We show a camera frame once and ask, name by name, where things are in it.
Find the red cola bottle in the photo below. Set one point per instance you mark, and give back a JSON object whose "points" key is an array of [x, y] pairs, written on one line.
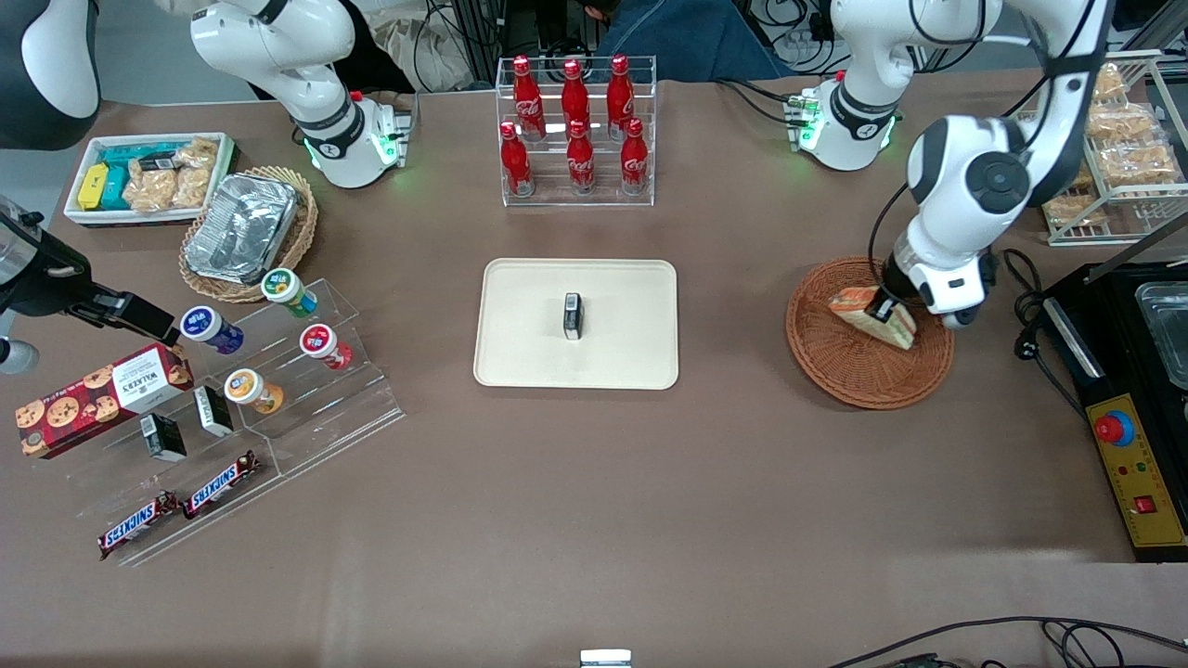
{"points": [[515, 162], [620, 97], [581, 162], [575, 97], [635, 162], [528, 102]]}

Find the cream plastic tray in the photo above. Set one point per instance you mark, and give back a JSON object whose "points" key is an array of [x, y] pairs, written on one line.
{"points": [[529, 325]]}

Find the aluminium foil tray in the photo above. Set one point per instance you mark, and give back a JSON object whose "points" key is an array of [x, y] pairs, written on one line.
{"points": [[241, 227]]}

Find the round brown wicker basket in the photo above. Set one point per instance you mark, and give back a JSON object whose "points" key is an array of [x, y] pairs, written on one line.
{"points": [[863, 376]]}

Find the red Walkers cookie box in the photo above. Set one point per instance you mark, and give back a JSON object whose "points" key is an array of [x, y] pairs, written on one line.
{"points": [[93, 404]]}

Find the clear acrylic stepped stand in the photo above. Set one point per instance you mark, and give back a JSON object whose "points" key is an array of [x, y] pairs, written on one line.
{"points": [[325, 408]]}

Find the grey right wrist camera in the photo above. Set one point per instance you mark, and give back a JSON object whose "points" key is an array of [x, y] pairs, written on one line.
{"points": [[14, 357]]}

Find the Snickers chocolate bar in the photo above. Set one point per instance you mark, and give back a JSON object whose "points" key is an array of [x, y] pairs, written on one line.
{"points": [[135, 526], [221, 484]]}

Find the oval wicker basket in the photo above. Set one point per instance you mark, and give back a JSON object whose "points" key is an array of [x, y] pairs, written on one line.
{"points": [[302, 237]]}

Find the triangular sandwich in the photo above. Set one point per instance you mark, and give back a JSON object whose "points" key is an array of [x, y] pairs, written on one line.
{"points": [[854, 306]]}

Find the teal long box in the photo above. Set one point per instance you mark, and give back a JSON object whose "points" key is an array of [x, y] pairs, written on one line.
{"points": [[125, 153]]}

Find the clear acrylic bottle rack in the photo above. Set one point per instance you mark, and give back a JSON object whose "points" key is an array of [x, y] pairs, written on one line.
{"points": [[575, 199]]}

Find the yellow small box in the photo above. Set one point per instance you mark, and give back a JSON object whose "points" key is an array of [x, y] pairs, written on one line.
{"points": [[93, 186]]}

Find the small white grey device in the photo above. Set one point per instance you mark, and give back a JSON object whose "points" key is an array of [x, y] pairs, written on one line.
{"points": [[605, 659]]}

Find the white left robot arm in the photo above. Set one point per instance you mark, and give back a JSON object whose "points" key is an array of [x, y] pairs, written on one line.
{"points": [[965, 176]]}

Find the bagged pastry snack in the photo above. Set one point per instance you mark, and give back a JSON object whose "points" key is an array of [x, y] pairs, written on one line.
{"points": [[1081, 176], [1140, 164], [1075, 210], [1123, 121], [1112, 82]]}

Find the cream cloth bag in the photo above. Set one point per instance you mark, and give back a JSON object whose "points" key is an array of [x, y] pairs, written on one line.
{"points": [[436, 56]]}

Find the white plastic bin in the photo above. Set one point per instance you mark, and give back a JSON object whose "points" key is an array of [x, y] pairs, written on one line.
{"points": [[79, 215]]}

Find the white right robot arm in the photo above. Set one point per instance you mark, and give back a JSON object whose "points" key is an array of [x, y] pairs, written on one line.
{"points": [[278, 46]]}

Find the red lid small bottle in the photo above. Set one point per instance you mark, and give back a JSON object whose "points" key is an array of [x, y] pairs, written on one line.
{"points": [[320, 343]]}

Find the person in blue jeans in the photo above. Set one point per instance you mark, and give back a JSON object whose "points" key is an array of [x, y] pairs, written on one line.
{"points": [[687, 42]]}

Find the small black box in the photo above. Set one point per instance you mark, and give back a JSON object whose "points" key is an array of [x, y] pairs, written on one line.
{"points": [[213, 411], [573, 317], [163, 438]]}

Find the orange lid small bottle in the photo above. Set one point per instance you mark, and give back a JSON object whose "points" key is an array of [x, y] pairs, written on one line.
{"points": [[246, 388]]}

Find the yellow panel control box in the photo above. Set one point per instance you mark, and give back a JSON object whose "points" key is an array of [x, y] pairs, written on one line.
{"points": [[1137, 482]]}

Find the metal pan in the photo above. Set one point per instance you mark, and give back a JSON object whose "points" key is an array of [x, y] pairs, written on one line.
{"points": [[1169, 334]]}

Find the teal small box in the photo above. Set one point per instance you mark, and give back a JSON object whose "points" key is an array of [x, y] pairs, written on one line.
{"points": [[116, 190]]}

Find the green lid small bottle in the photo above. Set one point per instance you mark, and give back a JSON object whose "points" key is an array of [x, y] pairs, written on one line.
{"points": [[283, 288]]}

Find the blue lid small bottle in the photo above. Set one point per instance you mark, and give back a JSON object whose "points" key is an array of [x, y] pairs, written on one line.
{"points": [[204, 327]]}

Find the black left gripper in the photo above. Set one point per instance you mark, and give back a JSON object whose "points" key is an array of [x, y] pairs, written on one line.
{"points": [[897, 276]]}

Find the clear bag of snacks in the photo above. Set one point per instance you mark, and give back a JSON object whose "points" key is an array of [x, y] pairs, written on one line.
{"points": [[200, 153], [192, 186], [148, 190]]}

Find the black cooking appliance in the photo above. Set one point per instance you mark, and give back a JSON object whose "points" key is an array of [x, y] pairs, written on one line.
{"points": [[1114, 343]]}

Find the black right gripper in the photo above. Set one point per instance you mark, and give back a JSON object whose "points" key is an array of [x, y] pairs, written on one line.
{"points": [[46, 280]]}

